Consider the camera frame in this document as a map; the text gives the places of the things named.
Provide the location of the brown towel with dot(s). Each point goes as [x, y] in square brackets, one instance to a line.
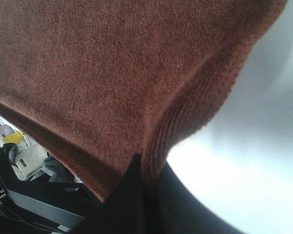
[97, 81]

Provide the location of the black metal frame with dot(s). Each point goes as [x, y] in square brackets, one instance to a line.
[52, 195]

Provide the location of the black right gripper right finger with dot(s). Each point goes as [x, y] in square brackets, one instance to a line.
[174, 210]

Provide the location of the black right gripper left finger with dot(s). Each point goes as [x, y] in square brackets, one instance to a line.
[127, 210]

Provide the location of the yellow and white boxes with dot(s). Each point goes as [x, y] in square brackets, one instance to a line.
[24, 154]

